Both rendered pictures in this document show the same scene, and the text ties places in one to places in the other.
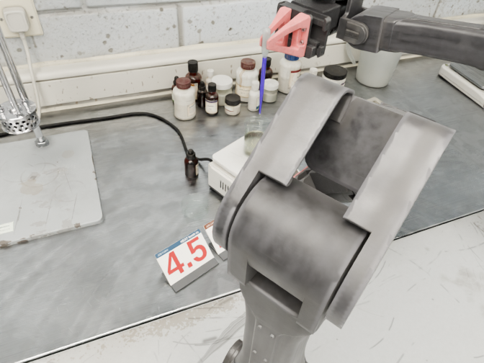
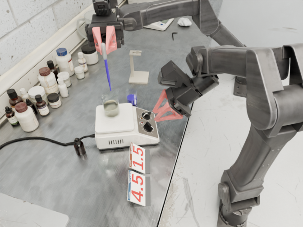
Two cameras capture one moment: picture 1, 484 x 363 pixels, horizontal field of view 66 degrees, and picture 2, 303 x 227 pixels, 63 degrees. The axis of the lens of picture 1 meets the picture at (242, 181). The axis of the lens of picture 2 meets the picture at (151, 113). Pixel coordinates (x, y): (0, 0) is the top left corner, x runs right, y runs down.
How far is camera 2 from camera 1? 34 cm
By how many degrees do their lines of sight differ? 34
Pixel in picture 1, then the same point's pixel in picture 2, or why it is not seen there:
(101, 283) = not seen: outside the picture
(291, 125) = (268, 70)
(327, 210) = (295, 88)
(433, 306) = (227, 119)
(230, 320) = (183, 192)
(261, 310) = (276, 142)
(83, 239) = not seen: outside the picture
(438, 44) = (169, 12)
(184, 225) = (113, 177)
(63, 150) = not seen: outside the picture
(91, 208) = (54, 218)
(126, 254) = (106, 217)
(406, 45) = (155, 18)
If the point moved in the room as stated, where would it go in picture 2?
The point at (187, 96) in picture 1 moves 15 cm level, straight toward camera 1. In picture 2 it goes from (30, 113) to (63, 131)
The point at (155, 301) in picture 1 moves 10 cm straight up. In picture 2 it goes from (148, 219) to (147, 201)
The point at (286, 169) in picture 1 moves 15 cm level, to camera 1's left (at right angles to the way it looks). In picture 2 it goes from (279, 84) to (226, 144)
